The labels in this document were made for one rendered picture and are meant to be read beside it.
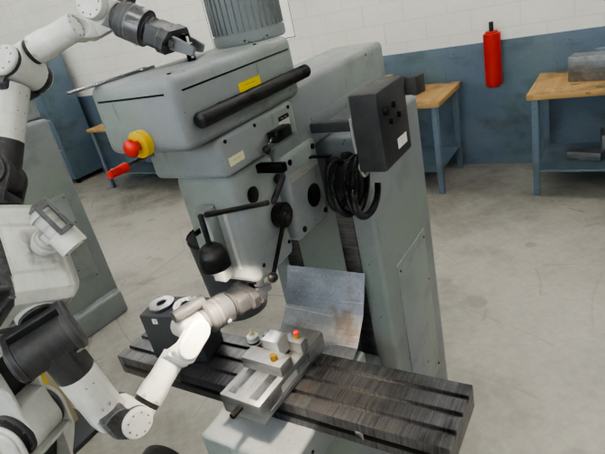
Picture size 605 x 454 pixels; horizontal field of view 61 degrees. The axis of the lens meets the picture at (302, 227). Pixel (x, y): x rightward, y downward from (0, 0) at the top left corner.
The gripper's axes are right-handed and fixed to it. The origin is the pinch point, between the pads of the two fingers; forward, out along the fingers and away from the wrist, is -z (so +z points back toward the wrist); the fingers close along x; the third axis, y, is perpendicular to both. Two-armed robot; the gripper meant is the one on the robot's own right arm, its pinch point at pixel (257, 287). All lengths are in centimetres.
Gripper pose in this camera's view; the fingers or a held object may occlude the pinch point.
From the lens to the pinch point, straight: 152.1
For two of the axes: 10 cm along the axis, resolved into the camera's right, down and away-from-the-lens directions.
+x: -6.6, -1.9, 7.3
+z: -7.3, 4.1, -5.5
